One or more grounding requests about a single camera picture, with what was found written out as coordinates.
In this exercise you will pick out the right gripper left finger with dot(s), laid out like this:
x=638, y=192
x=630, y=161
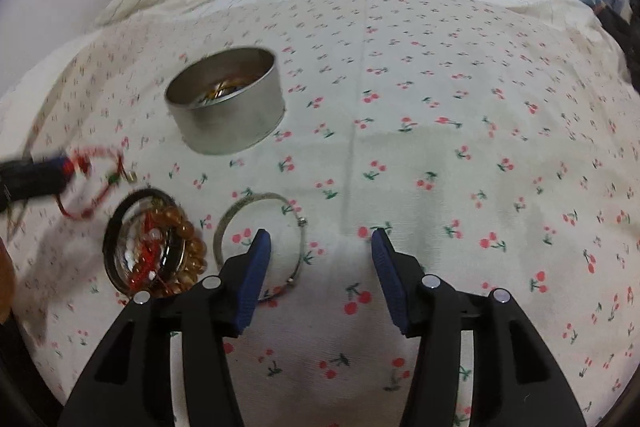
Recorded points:
x=127, y=379

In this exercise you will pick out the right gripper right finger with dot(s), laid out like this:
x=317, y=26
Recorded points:
x=515, y=378

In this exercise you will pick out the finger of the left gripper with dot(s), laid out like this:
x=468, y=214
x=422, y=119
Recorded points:
x=23, y=179

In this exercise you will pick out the silver bangle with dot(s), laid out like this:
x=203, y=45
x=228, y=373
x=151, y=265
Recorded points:
x=264, y=270

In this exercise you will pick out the black bangle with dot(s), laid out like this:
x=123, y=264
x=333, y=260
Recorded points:
x=139, y=253

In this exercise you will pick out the silver oval metal tin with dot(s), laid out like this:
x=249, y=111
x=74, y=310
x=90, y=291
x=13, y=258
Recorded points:
x=228, y=101

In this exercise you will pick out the cherry print bed sheet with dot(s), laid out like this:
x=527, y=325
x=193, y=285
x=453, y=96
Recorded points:
x=499, y=148

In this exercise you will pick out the black jacket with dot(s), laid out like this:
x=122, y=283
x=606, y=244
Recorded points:
x=626, y=34

